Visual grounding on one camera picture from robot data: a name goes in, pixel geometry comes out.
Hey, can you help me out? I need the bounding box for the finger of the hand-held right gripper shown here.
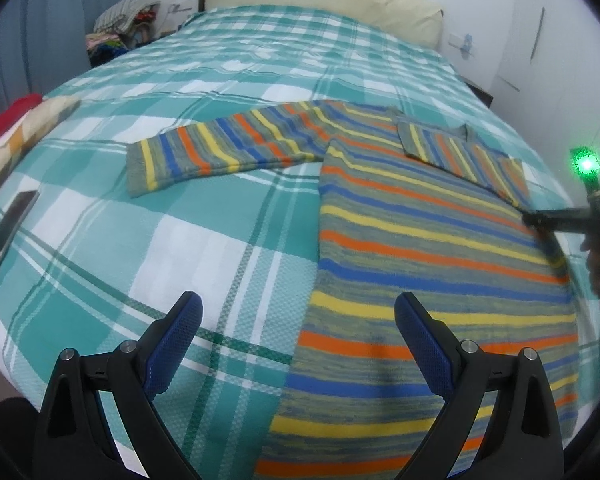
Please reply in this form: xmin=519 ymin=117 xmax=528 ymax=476
xmin=522 ymin=208 xmax=588 ymax=234

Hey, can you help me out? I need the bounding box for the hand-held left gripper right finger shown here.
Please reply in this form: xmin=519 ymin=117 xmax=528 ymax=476
xmin=392 ymin=291 xmax=566 ymax=480

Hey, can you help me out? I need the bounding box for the bed with teal checked sheet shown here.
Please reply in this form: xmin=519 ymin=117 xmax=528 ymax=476
xmin=0 ymin=6 xmax=600 ymax=480

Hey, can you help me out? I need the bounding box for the folded cream patterned cloth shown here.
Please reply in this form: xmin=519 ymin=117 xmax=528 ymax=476
xmin=0 ymin=96 xmax=81 ymax=206

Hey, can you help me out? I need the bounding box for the white wardrobe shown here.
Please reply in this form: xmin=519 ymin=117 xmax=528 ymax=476
xmin=495 ymin=0 xmax=600 ymax=211

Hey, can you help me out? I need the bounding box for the striped knit sweater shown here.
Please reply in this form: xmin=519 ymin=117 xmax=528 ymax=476
xmin=126 ymin=100 xmax=581 ymax=480

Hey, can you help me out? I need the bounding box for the dark wooden nightstand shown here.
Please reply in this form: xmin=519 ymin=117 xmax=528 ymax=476
xmin=462 ymin=76 xmax=495 ymax=107

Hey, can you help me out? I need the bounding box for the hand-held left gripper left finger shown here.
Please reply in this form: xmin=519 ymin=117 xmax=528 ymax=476
xmin=32 ymin=290 xmax=203 ymax=480

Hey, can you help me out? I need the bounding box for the blue-grey curtain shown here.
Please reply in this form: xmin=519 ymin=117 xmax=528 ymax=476
xmin=0 ymin=0 xmax=141 ymax=126

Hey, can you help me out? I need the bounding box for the long cream pillow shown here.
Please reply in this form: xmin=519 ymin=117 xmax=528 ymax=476
xmin=205 ymin=0 xmax=443 ymax=50

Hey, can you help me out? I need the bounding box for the black smartphone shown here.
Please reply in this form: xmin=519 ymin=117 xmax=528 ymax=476
xmin=0 ymin=189 xmax=40 ymax=289

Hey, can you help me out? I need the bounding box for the pile of mixed clothes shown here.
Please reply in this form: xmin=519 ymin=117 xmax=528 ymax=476
xmin=85 ymin=0 xmax=161 ymax=61

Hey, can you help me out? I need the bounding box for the folded red cloth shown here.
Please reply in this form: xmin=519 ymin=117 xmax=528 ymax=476
xmin=0 ymin=93 xmax=42 ymax=156

